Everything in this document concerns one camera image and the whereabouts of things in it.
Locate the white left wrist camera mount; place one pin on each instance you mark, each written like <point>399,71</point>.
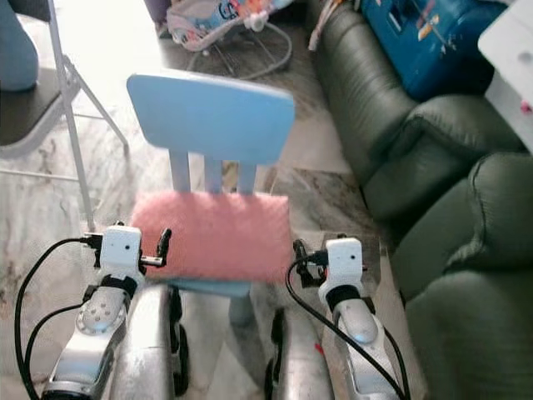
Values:
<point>121,248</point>

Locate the silver robot leg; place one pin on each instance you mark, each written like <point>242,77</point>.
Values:
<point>300,362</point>
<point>150,350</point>

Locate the dark green leather sofa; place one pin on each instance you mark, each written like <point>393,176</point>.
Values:
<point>433,158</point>

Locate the patterned baby bouncer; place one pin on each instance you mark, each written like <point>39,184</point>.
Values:
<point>208,25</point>

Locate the light blue child chair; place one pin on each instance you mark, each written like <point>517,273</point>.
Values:
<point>208,117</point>

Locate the white box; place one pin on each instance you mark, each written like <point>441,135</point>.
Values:
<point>512,50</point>

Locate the pink minky pillow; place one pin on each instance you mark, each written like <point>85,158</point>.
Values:
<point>216,233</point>

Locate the grey folding chair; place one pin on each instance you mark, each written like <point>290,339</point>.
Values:
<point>29,108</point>

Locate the silver right robot leg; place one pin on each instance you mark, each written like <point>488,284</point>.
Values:
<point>300,362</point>

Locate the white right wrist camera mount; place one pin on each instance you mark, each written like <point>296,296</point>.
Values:
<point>344,260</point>

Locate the blue cushion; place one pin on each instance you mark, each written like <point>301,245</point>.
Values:
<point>17,54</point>

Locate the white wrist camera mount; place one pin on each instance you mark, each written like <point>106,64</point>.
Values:
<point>121,248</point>
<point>344,260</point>

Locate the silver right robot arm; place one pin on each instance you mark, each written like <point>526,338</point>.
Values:
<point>358,329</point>

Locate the purple cloth item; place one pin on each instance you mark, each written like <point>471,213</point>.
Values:
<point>158,8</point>

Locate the white pink cloth strip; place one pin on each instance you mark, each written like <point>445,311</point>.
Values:
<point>323,25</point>

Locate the silver left robot leg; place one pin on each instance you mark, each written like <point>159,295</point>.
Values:
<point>150,350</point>

